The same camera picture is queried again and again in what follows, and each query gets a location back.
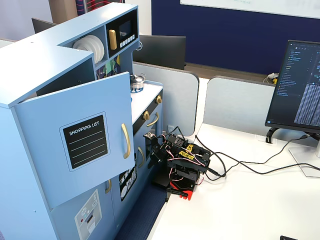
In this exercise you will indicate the small metal toy pot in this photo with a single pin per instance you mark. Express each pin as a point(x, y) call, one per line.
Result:
point(137, 79)

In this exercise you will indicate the computer monitor showing code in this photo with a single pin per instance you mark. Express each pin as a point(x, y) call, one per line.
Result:
point(297, 85)

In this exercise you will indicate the red table clamp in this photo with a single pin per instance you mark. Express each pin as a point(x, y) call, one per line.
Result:
point(185, 186)

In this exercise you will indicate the small wrist camera board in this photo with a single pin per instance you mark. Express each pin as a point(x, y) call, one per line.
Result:
point(149, 135)

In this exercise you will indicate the dark blue textured mat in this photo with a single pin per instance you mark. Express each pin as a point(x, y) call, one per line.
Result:
point(140, 212)

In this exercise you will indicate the blue shopping list cabinet door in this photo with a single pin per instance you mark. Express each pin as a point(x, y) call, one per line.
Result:
point(45, 130)

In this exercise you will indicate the white whiteboard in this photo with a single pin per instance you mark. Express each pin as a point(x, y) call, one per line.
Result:
point(250, 5)

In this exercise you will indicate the gold stove knob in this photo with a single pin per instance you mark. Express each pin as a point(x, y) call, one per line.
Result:
point(146, 115)
point(158, 99)

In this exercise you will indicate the blue toy stove burner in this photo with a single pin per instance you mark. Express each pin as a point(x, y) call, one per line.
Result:
point(137, 90)

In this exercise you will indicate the white monitor stand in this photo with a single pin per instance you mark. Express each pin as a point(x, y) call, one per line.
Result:
point(306, 160)

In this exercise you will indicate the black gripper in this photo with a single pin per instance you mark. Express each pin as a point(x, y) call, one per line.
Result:
point(154, 151)

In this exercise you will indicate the white and yellow plug bundle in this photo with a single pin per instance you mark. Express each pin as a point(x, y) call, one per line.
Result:
point(272, 78)

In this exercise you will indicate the white toy plate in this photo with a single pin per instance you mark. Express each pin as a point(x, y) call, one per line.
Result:
point(99, 47)
point(94, 43)
point(81, 45)
point(102, 51)

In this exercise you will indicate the grey desk divider panel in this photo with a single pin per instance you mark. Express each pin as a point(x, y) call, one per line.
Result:
point(237, 102)
point(175, 100)

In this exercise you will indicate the black monitor back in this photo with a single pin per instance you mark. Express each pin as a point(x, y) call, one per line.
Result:
point(162, 51)
point(42, 25)

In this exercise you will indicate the light blue toy kitchen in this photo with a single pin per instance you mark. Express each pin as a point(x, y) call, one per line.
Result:
point(37, 62)

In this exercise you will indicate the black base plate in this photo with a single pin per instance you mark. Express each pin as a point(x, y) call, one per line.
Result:
point(161, 180)

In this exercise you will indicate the black toy microwave door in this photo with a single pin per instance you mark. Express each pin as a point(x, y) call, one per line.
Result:
point(125, 17)

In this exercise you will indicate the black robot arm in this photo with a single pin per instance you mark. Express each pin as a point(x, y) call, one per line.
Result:
point(190, 165)

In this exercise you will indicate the blue door with dispenser print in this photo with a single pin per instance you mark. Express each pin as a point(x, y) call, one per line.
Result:
point(65, 215)

